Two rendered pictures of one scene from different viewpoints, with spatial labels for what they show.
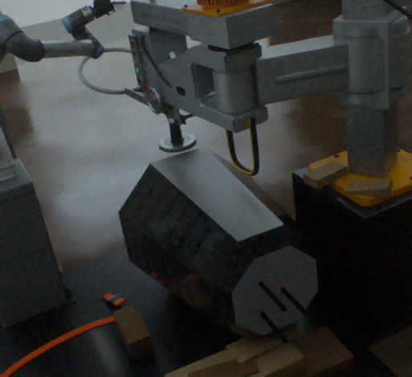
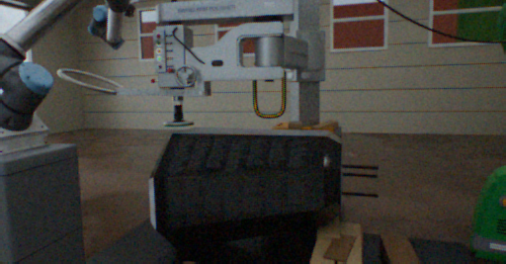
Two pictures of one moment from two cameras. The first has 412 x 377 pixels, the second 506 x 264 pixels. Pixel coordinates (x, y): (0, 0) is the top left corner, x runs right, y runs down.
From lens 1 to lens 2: 2.39 m
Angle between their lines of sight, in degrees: 53
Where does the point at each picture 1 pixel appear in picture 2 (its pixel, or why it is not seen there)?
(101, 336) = not seen: outside the picture
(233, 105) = (278, 60)
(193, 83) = (236, 52)
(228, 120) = (277, 69)
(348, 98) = (305, 75)
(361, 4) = (308, 23)
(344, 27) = (303, 33)
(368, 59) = (318, 49)
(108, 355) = not seen: outside the picture
